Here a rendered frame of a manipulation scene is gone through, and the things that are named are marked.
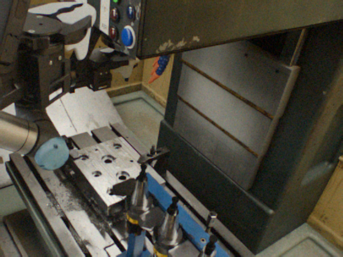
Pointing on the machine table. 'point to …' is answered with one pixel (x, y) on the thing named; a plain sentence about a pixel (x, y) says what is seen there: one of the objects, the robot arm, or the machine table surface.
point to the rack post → (136, 246)
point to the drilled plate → (98, 192)
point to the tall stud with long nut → (210, 221)
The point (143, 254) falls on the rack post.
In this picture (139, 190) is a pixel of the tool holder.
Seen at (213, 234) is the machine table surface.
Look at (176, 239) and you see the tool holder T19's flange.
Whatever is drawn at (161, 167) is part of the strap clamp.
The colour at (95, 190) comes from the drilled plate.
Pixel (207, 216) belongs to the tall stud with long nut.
